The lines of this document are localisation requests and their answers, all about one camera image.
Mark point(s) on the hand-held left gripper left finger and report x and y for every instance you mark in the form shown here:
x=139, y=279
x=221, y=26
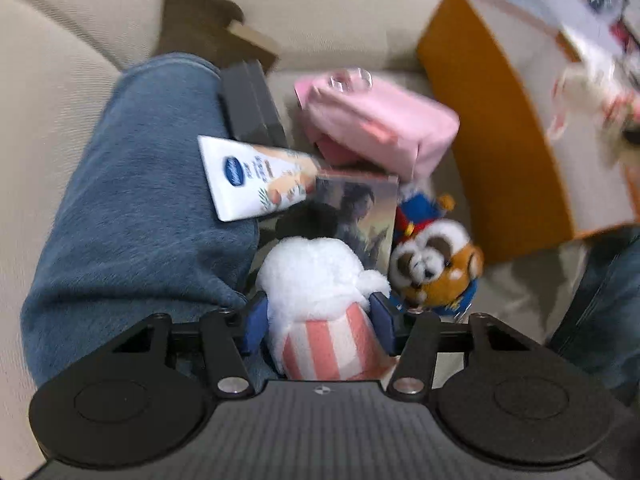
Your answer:
x=256, y=325

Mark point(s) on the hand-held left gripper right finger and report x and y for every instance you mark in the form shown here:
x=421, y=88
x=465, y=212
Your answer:
x=381, y=321

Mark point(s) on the white popcorn plush toy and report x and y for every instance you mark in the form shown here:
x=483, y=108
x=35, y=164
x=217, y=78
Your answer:
x=320, y=280

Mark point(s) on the glossy printed case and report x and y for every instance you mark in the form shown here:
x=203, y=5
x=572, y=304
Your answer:
x=360, y=210

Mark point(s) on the orange storage box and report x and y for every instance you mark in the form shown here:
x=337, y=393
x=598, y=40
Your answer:
x=475, y=110

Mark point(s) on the red panda plush toy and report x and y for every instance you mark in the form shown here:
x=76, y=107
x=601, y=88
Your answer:
x=435, y=260

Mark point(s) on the white lotion tube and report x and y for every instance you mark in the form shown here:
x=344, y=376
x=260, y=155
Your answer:
x=240, y=175

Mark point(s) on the person's left leg in jeans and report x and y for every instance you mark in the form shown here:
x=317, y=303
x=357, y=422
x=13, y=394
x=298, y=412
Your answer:
x=140, y=185

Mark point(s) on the person's leg in jeans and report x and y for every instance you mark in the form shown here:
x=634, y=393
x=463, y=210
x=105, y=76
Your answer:
x=605, y=310
x=140, y=185

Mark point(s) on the pink fabric pouch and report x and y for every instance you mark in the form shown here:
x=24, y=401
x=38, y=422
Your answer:
x=380, y=120

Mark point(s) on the dark grey box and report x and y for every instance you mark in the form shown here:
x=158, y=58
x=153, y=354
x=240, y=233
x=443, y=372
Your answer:
x=250, y=105

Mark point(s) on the person's right leg in jeans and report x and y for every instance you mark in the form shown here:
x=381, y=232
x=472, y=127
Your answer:
x=605, y=310

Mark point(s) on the tan cardboard box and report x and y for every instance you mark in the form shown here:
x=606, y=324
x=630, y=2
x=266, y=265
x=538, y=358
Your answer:
x=255, y=42

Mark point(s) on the beige sofa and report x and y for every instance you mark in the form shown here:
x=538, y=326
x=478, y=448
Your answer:
x=50, y=110

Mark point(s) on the brown sock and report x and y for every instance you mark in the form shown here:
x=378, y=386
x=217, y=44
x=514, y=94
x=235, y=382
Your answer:
x=195, y=15

